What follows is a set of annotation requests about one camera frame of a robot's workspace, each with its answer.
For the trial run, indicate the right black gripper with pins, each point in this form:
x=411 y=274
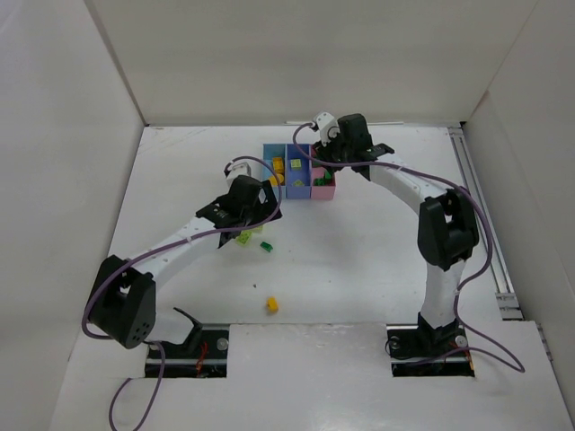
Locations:
x=327 y=156

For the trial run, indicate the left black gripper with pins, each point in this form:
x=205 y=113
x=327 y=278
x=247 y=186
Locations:
x=251 y=217

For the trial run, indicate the yellow rounded lego brick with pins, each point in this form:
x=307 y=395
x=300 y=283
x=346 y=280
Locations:
x=277 y=180

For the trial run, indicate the small dark green lego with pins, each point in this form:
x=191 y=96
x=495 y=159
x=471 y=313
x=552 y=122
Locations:
x=266 y=246

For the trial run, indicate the yellow arch lego brick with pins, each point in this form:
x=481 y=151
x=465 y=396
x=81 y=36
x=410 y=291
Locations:
x=278 y=165

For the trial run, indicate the small yellow lego brick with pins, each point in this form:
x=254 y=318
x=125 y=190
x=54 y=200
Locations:
x=272 y=305

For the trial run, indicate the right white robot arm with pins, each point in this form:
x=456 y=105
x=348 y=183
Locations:
x=447 y=228

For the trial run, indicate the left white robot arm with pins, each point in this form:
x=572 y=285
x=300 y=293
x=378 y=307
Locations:
x=123 y=303

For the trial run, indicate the pink container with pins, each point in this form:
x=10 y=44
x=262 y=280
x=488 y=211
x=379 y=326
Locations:
x=325 y=192

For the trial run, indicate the light blue container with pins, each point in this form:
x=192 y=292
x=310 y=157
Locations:
x=268 y=152

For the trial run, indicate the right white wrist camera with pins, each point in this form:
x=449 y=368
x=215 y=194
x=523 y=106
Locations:
x=326 y=125

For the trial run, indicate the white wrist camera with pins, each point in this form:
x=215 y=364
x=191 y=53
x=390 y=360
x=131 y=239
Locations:
x=326 y=125
x=235 y=170

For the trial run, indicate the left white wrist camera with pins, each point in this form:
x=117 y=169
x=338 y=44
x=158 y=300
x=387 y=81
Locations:
x=235 y=170

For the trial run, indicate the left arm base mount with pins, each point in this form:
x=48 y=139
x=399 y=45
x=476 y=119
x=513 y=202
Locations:
x=191 y=349

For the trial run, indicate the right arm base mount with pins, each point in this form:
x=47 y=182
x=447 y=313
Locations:
x=418 y=350

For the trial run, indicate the aluminium rail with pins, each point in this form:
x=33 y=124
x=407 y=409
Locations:
x=505 y=294

